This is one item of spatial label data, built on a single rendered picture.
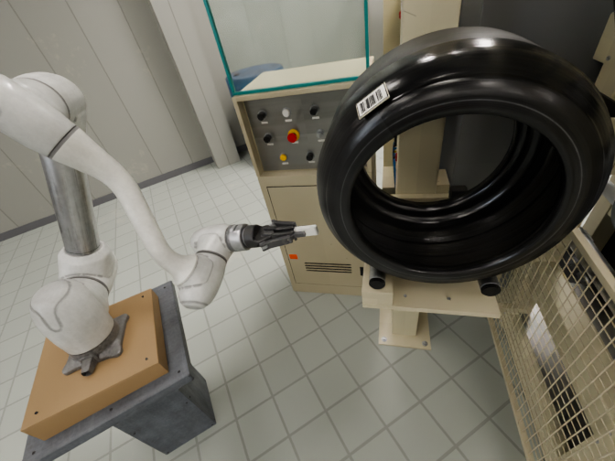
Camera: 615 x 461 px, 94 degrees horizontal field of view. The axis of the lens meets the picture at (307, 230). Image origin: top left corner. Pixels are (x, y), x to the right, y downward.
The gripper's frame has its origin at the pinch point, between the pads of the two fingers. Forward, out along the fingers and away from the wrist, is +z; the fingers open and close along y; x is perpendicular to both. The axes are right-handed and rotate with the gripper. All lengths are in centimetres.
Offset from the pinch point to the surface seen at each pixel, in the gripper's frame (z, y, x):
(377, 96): 26.9, -9.9, -35.8
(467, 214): 45.5, 13.8, 11.3
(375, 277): 19.1, -9.7, 11.1
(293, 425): -32, -26, 97
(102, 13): -222, 225, -101
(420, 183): 33.5, 26.4, 6.0
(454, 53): 39, -7, -39
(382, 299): 19.6, -10.5, 19.9
